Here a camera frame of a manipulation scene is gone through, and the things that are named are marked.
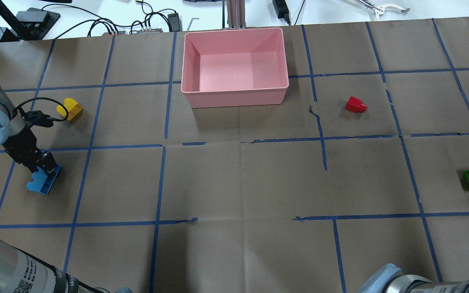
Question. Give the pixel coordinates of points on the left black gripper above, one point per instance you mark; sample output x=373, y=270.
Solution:
x=23, y=147

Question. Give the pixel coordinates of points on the blue toy block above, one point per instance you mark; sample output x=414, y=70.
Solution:
x=40, y=181

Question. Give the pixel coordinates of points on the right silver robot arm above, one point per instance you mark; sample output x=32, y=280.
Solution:
x=391, y=279

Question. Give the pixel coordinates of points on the pink plastic box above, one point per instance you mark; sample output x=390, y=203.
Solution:
x=230, y=68

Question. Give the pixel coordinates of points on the yellow toy block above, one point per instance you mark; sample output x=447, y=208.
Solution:
x=74, y=108

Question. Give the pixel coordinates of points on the black power adapter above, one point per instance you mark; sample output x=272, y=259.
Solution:
x=282, y=10

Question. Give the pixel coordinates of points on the red toy block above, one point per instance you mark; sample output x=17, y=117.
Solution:
x=355, y=105

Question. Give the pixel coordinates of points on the reacher grabber tool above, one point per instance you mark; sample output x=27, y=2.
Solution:
x=380, y=10

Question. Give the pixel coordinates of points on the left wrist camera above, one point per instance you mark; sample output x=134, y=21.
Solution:
x=38, y=118

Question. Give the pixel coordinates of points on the aluminium frame post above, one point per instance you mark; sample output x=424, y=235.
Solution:
x=234, y=14

